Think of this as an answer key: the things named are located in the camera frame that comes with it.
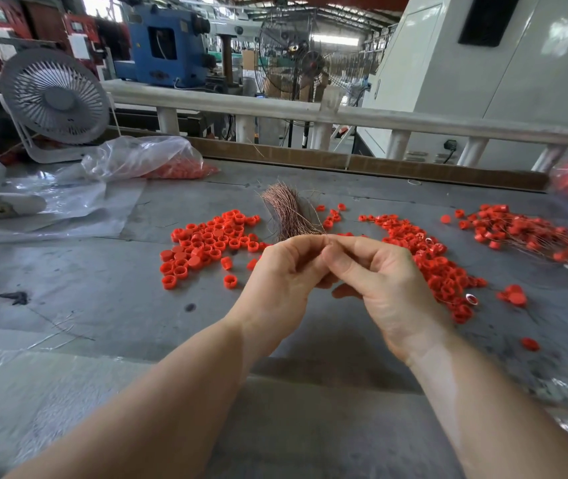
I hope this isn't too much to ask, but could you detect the person's left hand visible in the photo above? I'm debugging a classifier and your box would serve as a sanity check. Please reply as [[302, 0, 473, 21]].
[[226, 235, 337, 368]]

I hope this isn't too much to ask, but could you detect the person's right hand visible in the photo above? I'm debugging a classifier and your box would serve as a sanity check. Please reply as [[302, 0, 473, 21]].
[[321, 236, 455, 366]]

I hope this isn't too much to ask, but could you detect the person's left forearm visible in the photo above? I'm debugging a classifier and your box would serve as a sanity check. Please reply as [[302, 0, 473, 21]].
[[3, 318, 277, 479]]

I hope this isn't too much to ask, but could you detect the person's right forearm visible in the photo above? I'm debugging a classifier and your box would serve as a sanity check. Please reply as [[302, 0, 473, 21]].
[[404, 330, 568, 479]]

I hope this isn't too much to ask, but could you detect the long heap of red caps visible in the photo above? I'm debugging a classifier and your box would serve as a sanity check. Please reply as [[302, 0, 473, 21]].
[[314, 203, 489, 325]]

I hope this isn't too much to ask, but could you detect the brown board strip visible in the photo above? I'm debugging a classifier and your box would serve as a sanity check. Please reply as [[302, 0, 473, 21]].
[[106, 126, 550, 193]]

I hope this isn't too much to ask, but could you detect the pile of loose red caps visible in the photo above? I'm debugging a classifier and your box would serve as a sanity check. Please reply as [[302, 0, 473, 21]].
[[159, 209, 271, 291]]

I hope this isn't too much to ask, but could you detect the white pipe railing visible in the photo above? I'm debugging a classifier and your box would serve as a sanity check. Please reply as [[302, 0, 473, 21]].
[[100, 79, 568, 173]]

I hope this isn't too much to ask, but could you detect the small cluster of red caps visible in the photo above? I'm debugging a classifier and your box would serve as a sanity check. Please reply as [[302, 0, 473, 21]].
[[496, 284, 528, 308]]

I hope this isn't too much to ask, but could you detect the clear bag of red caps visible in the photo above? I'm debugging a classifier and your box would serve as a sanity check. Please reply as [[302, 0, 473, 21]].
[[57, 135, 219, 184]]

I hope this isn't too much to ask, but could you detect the black standing fan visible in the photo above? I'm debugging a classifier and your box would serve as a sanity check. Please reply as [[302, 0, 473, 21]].
[[255, 11, 344, 149]]

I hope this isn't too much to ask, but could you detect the white machine cabinet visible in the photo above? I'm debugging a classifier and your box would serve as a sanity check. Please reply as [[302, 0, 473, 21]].
[[354, 0, 568, 172]]

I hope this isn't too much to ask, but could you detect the clear plastic sheet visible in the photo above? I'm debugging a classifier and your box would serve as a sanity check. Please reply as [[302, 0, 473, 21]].
[[0, 175, 147, 245]]

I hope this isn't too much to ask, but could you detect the blue machine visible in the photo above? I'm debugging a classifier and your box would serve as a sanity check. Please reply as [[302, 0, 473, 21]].
[[113, 2, 217, 90]]

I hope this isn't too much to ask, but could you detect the white desk fan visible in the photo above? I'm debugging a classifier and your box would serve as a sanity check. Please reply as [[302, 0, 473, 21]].
[[0, 48, 121, 164]]

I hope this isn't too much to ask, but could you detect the crumpled plastic film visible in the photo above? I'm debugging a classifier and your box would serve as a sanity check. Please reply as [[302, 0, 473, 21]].
[[0, 321, 245, 479]]

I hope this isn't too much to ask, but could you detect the red machine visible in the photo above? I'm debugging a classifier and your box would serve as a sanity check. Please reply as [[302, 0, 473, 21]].
[[0, 0, 132, 78]]

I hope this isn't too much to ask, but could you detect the bundle of copper wires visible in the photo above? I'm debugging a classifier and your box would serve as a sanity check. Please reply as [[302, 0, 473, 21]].
[[261, 183, 325, 241]]

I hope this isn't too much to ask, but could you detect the heap of wired red caps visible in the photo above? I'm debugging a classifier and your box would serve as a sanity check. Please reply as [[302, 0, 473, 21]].
[[440, 204, 568, 273]]

